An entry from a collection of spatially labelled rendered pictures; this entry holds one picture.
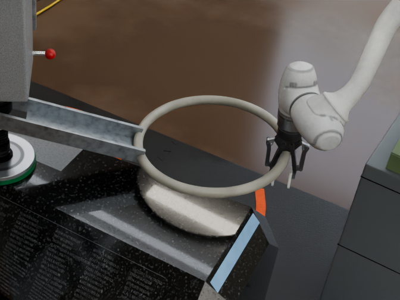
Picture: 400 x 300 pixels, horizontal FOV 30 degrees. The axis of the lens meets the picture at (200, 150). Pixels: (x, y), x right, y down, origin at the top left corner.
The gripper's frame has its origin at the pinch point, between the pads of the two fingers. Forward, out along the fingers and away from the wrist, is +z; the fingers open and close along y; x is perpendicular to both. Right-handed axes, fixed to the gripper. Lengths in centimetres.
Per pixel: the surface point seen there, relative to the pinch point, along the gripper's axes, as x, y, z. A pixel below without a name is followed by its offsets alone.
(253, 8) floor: -276, 26, 88
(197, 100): -20.8, 30.8, -10.0
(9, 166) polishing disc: 21, 81, -6
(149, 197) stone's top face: 19.4, 38.7, -0.3
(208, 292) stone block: 49, 16, 4
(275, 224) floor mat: -68, -4, 86
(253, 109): -19.3, 12.0, -10.6
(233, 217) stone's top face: 20.6, 12.8, 1.2
